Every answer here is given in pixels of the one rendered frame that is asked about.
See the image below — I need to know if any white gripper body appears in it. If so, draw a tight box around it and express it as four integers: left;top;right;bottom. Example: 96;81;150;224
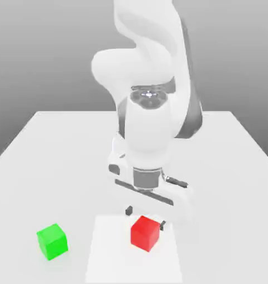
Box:
110;176;194;224

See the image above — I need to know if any small red cube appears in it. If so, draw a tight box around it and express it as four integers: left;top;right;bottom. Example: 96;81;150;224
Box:
130;215;160;253

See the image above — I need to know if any small green cube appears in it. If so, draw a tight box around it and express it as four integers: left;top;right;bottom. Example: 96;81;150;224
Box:
36;223;69;261

